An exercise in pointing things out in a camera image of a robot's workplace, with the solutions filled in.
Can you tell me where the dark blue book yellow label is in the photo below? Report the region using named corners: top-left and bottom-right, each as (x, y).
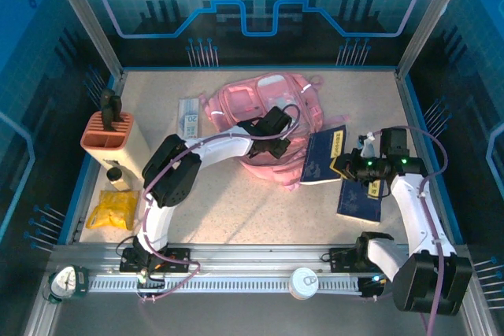
top-left (298, 124), bottom-right (349, 187)

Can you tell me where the dark blue patterned book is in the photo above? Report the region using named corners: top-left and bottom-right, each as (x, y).
top-left (336, 179), bottom-right (384, 223)

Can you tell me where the pink school backpack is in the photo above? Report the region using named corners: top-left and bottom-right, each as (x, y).
top-left (198, 72), bottom-right (351, 191)

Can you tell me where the clear ruler set package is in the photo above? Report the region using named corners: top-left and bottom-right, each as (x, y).
top-left (177, 98), bottom-right (201, 140)

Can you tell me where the yellow snack bag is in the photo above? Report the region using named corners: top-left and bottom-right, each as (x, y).
top-left (85, 189), bottom-right (142, 231)

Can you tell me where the white round can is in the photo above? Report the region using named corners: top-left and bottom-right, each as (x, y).
top-left (287, 266), bottom-right (320, 300)

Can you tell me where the aluminium base beam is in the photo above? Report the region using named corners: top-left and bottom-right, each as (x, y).
top-left (49, 243), bottom-right (472, 277)

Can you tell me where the cream knife block orange top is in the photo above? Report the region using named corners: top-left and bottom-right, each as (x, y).
top-left (80, 111), bottom-right (153, 174)

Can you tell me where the small bottle black cap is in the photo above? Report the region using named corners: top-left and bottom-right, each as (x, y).
top-left (105, 166), bottom-right (132, 192)

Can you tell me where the green dial clock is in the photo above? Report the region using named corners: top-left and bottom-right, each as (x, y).
top-left (41, 264), bottom-right (91, 305)

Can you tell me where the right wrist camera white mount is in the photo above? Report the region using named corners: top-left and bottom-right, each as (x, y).
top-left (356, 131), bottom-right (378, 159)

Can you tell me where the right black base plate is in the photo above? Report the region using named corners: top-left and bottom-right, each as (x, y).
top-left (328, 247), bottom-right (402, 274)

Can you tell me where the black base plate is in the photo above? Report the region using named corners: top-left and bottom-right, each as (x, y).
top-left (328, 247), bottom-right (402, 274)
top-left (119, 247), bottom-right (193, 274)

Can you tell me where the white slotted cable duct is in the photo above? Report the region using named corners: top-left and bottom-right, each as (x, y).
top-left (87, 275), bottom-right (362, 294)

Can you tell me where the black-handled knife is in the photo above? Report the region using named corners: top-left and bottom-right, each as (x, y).
top-left (100, 90), bottom-right (115, 131)
top-left (109, 95), bottom-right (123, 127)

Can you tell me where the aluminium frame post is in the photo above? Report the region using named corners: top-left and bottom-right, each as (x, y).
top-left (43, 0), bottom-right (126, 81)
top-left (395, 0), bottom-right (476, 79)

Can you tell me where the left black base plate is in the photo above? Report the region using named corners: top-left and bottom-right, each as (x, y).
top-left (119, 247), bottom-right (193, 274)

